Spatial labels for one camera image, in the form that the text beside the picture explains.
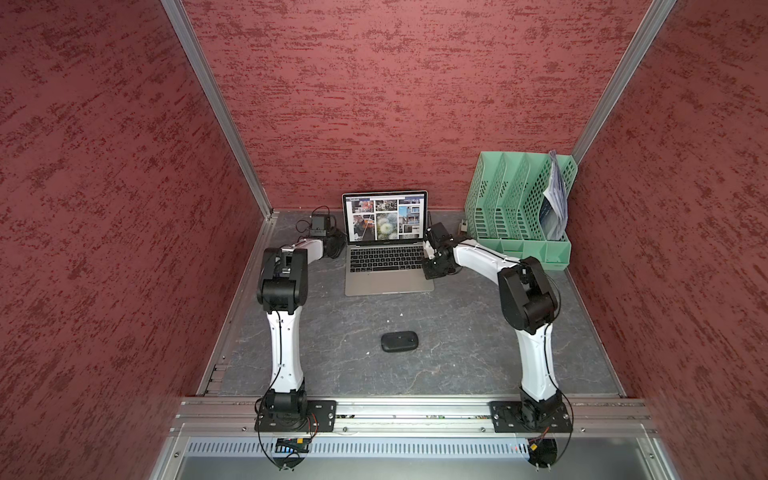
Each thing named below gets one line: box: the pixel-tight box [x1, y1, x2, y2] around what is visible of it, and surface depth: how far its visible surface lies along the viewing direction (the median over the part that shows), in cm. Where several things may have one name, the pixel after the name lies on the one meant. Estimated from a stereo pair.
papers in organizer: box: [540, 150, 569, 240], surface depth 102 cm
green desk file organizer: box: [465, 151, 578, 271], surface depth 109 cm
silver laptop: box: [342, 190, 435, 297], surface depth 105 cm
